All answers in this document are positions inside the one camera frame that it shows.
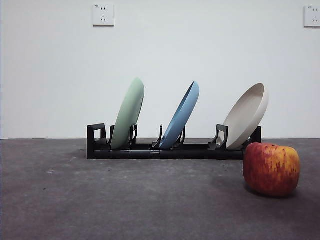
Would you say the green plate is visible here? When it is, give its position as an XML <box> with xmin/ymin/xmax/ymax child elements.
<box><xmin>110</xmin><ymin>77</ymin><xmax>146</xmax><ymax>150</ymax></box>

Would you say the red yellow apple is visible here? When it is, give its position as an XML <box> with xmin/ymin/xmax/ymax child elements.
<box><xmin>243</xmin><ymin>142</ymin><xmax>301</xmax><ymax>198</ymax></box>

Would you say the blue plate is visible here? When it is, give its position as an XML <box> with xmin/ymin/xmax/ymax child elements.
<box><xmin>159</xmin><ymin>80</ymin><xmax>201</xmax><ymax>150</ymax></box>

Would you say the black plate rack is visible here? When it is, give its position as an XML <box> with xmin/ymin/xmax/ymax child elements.
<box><xmin>86</xmin><ymin>123</ymin><xmax>262</xmax><ymax>161</ymax></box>

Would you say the cream plate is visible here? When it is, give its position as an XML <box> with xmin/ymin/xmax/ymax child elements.
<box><xmin>216</xmin><ymin>82</ymin><xmax>270</xmax><ymax>151</ymax></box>

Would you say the white wall socket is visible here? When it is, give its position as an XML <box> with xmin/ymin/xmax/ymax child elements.
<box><xmin>303</xmin><ymin>5</ymin><xmax>320</xmax><ymax>28</ymax></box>
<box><xmin>93</xmin><ymin>3</ymin><xmax>116</xmax><ymax>28</ymax></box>

